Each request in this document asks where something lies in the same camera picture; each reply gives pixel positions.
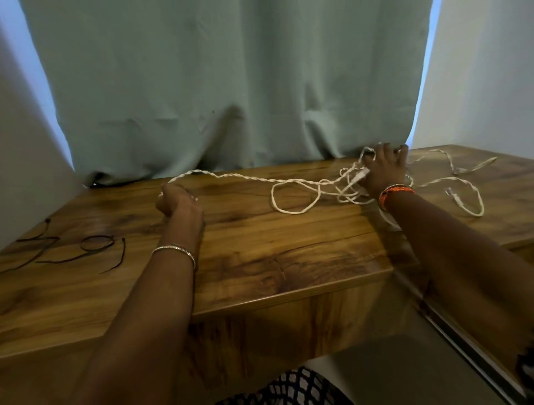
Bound wooden drawer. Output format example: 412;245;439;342
417;292;531;405

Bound person's right hand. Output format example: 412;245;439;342
358;142;412;199

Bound short black twist tie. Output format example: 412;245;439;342
100;238;126;275

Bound silver beaded bangle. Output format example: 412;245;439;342
151;244;197;270

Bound person's right forearm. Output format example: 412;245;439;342
383;190;534;376

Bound teal fabric curtain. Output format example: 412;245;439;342
18;0;434;186

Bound person's left hand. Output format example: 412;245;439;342
155;183;205;247

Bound person's left forearm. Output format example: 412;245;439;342
68;233;201;405

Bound orange braided bracelet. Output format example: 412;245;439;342
378;182;409;197
377;185;417;211

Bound black twist ties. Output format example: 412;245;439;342
0;219;60;275

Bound wooden desk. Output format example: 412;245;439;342
0;145;534;405

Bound plain white cable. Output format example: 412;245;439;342
335;146;414;205

